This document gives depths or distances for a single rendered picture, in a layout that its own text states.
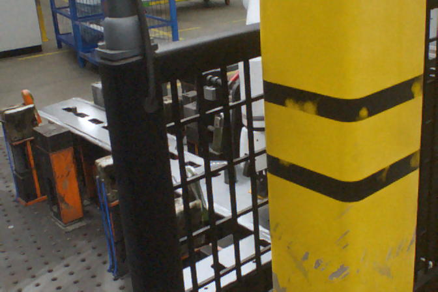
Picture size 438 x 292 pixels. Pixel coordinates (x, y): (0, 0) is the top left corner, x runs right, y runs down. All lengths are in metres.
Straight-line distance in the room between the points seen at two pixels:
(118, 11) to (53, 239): 1.61
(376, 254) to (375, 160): 0.09
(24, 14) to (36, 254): 6.79
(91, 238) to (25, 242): 0.21
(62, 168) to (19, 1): 6.65
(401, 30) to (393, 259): 0.20
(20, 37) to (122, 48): 8.15
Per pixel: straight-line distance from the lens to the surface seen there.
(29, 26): 8.57
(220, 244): 1.28
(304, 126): 0.46
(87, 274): 1.77
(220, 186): 1.48
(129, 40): 0.42
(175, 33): 6.46
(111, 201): 1.62
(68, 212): 2.02
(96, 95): 2.29
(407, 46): 0.47
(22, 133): 2.16
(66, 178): 1.98
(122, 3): 0.42
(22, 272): 1.86
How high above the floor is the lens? 1.64
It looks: 20 degrees down
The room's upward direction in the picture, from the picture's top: 4 degrees counter-clockwise
